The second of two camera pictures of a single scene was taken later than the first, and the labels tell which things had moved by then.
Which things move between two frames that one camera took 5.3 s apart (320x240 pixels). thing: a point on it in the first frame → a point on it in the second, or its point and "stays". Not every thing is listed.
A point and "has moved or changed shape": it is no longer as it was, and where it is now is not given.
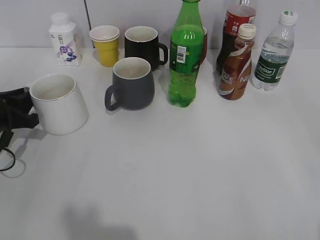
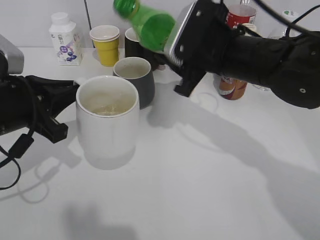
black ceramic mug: (142, 41) stays
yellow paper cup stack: (106, 38) stays
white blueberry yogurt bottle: (67, 43) stays
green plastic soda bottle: (186, 48) has moved or changed shape
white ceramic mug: (59, 104) has moved or changed shape
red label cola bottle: (235, 15) stays
